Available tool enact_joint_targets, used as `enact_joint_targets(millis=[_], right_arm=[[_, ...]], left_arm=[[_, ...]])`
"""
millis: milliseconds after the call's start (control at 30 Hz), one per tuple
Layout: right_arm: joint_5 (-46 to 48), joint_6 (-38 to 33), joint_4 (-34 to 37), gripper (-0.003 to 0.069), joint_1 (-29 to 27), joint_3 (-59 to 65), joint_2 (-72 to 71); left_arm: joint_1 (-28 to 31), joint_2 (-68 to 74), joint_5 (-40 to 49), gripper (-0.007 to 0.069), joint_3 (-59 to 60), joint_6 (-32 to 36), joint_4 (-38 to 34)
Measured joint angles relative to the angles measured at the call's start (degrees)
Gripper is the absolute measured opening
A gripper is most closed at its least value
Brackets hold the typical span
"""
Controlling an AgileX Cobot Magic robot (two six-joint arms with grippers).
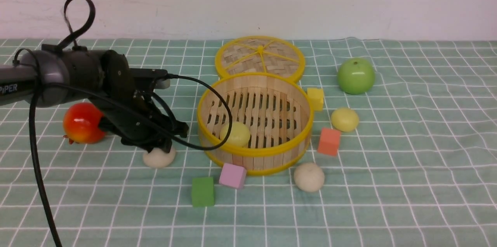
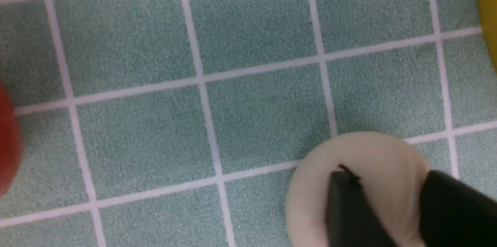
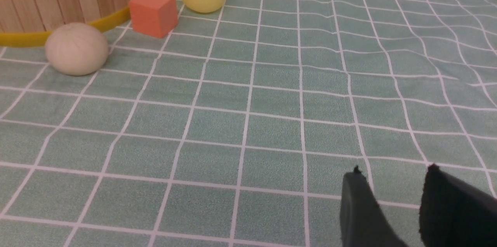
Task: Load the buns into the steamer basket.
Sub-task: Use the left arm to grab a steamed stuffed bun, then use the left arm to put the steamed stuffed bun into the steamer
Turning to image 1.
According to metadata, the yellow foam cube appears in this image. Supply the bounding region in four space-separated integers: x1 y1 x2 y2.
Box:
307 87 324 112

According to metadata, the white bun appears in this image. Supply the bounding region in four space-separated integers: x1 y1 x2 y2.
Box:
293 162 325 193
142 147 176 169

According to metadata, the green apple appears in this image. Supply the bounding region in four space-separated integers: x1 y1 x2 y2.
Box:
337 57 375 95

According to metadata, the yellow bun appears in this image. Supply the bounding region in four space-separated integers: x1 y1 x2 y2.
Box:
330 108 359 132
219 122 251 147

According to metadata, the orange foam cube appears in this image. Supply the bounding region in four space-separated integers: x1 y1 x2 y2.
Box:
316 128 342 157

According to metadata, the pink foam cube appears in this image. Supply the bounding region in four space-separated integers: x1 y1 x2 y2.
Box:
219 163 247 189

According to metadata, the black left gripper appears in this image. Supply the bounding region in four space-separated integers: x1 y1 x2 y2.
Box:
93 68 189 152

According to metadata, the bamboo steamer lid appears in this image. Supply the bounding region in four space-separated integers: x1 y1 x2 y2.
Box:
214 36 306 83

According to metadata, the green foam cube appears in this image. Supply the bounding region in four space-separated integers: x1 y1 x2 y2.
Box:
191 176 215 207

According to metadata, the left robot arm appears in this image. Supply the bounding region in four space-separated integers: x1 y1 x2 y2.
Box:
1 49 189 152

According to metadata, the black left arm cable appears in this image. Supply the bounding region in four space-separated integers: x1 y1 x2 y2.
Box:
13 0 233 247

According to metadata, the red yellow pomegranate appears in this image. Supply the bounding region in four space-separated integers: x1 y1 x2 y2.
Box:
63 102 106 144

